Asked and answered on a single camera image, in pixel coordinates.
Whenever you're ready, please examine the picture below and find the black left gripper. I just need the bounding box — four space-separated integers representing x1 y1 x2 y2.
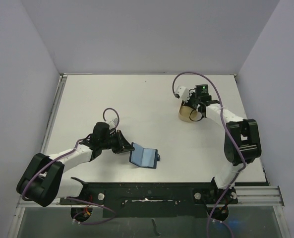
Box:
101 129 134 154

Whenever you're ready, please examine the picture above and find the blue card holder wallet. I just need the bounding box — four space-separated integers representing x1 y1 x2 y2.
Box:
129 142 161 169

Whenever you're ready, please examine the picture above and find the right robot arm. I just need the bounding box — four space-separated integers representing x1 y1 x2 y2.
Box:
176 84 262 203

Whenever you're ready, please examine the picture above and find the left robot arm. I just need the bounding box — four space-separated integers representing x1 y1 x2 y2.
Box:
16 122 134 207

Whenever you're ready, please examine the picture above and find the beige oval tray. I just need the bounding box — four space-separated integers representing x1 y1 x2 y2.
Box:
178 101 204 122

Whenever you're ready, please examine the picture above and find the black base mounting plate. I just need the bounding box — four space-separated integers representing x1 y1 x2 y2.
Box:
59 182 238 218

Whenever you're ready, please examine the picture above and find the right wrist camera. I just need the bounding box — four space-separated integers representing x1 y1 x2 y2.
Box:
174 86 190 102

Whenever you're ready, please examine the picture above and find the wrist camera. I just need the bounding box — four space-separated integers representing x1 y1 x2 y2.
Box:
105 118 118 128
174 86 190 102

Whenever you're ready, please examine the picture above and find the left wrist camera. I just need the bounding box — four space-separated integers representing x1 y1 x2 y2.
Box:
105 118 118 128

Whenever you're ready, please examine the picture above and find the aluminium left side rail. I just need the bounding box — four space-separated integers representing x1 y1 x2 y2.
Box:
41 74 67 154

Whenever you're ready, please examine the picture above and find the aluminium rail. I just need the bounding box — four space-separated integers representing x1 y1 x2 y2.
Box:
16 186 284 208
41 74 67 154

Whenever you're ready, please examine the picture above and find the aluminium front rail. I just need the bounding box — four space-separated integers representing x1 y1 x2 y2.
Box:
16 186 284 208

